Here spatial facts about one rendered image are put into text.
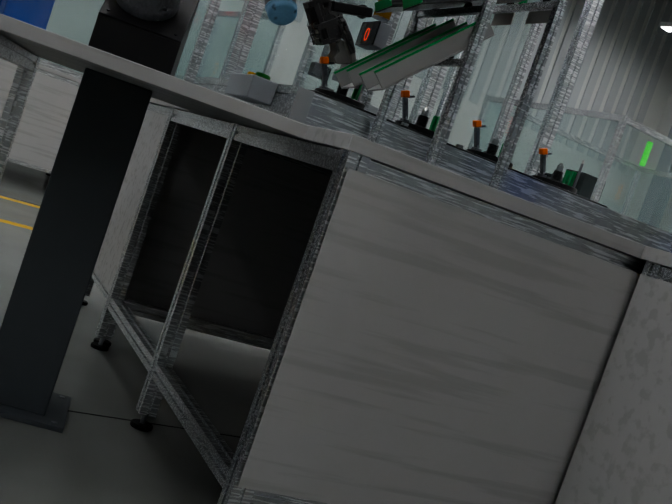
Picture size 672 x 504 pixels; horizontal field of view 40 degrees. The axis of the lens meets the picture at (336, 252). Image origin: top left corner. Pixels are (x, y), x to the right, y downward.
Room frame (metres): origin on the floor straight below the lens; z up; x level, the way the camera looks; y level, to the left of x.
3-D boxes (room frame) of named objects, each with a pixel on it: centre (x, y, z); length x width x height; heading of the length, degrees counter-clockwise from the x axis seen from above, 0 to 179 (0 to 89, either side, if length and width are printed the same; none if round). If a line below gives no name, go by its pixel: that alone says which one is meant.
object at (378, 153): (2.67, -0.28, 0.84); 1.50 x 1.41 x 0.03; 25
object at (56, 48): (2.25, 0.58, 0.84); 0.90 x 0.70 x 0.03; 14
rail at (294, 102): (2.67, 0.38, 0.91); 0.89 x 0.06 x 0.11; 25
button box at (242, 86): (2.47, 0.36, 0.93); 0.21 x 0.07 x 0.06; 25
